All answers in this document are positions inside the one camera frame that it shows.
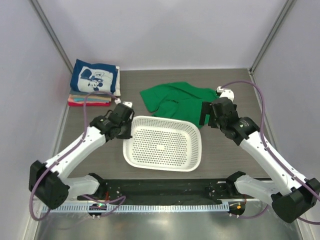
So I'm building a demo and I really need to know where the red folded t shirt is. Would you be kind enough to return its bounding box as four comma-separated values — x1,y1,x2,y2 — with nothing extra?
68,101,111,107

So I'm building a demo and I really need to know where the white slotted cable duct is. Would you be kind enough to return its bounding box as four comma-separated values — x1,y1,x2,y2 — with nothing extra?
50,202,230,213

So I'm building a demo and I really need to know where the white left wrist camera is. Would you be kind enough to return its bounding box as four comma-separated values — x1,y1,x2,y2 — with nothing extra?
114,98,133,108

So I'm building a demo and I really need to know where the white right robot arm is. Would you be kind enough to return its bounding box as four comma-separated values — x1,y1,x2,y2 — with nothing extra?
199,97,320,223

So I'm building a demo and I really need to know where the white perforated plastic basket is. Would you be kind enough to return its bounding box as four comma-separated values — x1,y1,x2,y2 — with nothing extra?
122,115,202,172

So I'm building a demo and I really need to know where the aluminium corner post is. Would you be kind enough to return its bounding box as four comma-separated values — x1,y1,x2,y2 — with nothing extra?
28,0,73,73
248,0,297,76

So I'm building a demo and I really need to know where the right aluminium corner post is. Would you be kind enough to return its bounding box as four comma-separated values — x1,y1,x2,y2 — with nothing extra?
248,0,297,76

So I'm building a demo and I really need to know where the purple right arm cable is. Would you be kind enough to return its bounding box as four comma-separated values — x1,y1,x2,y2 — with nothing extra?
216,79,320,224

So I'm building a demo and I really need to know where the left aluminium corner post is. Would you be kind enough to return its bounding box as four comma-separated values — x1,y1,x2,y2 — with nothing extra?
28,0,73,73

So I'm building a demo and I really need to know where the white folded t shirt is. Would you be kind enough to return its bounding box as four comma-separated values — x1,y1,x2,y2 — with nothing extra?
111,66,121,97

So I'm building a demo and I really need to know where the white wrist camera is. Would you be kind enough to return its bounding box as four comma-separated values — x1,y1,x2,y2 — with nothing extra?
216,86,235,102
114,98,133,108

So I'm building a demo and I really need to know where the green t shirt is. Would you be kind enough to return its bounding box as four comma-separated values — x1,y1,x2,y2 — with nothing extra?
140,82,219,129

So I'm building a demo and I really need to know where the grey teal folded t shirt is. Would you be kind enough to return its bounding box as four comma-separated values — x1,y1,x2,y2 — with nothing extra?
69,89,114,98

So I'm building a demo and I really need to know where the navy printed folded t shirt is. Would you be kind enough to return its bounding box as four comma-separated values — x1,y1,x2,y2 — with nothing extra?
70,59,120,94

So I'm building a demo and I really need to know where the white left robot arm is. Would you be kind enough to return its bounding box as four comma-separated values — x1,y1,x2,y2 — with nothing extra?
29,102,135,210

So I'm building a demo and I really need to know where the turquoise folded t shirt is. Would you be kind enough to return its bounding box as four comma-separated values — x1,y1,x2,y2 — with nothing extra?
72,97,98,103

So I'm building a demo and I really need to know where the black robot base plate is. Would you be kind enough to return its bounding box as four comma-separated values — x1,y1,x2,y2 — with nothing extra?
76,177,256,206

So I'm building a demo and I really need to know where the salmon pink folded t shirt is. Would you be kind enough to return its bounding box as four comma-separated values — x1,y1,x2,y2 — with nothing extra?
68,95,112,103

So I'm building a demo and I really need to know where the beige folded t shirt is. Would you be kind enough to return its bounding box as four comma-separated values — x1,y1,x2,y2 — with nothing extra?
68,94,112,103

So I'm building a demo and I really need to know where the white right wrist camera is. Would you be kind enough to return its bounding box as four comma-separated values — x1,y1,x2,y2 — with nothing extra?
216,86,235,102

